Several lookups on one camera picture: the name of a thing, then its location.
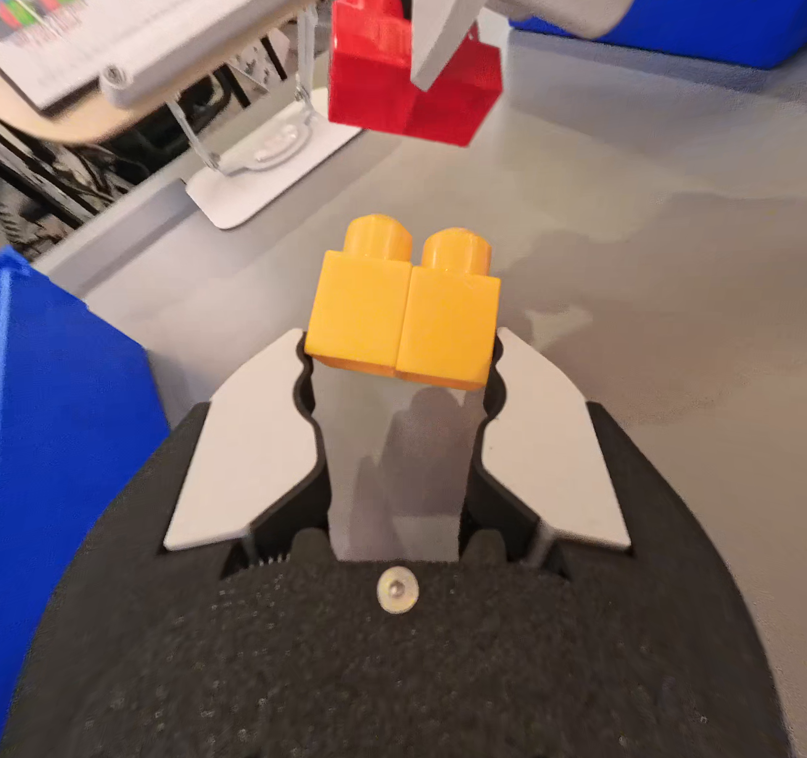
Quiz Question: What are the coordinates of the yellow single-stud toy block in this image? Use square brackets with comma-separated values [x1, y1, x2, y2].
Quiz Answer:
[304, 214, 414, 373]
[396, 227, 502, 391]

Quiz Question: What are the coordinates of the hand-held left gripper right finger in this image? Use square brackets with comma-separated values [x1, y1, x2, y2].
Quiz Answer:
[467, 327, 633, 566]

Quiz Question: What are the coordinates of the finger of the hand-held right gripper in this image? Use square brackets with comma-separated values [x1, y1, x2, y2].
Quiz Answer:
[410, 0, 500, 93]

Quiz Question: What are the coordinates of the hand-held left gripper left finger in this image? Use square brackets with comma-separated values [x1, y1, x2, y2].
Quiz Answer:
[163, 328, 332, 551]

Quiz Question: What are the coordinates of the red two-stud toy block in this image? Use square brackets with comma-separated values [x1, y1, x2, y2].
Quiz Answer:
[328, 0, 504, 147]

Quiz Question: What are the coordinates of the blue plastic bin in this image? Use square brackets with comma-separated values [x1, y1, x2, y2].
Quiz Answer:
[0, 246, 171, 727]
[511, 0, 807, 70]

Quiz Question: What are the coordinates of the grey desk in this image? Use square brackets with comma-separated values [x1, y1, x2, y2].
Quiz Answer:
[32, 26, 807, 753]

